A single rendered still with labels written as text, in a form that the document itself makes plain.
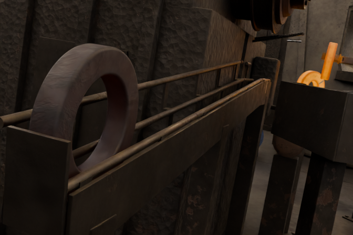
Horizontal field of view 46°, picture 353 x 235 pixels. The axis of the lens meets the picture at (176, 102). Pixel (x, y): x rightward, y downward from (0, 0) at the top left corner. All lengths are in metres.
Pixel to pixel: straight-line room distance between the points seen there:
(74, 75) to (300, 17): 3.95
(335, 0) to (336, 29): 0.27
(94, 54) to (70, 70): 0.04
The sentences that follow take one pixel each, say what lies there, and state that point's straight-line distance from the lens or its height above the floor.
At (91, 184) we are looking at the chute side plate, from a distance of 0.45.
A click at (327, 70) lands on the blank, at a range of 1.75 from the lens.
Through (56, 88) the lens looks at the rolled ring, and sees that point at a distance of 0.43.
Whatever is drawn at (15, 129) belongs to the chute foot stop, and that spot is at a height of 0.63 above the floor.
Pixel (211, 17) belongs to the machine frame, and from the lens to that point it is 1.09.
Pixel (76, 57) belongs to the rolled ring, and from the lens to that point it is 0.45.
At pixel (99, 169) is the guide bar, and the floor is 0.59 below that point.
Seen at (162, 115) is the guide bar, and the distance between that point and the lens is 0.78.
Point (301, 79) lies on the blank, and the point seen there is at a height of 0.73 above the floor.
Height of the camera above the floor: 0.73
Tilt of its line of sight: 6 degrees down
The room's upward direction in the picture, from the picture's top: 10 degrees clockwise
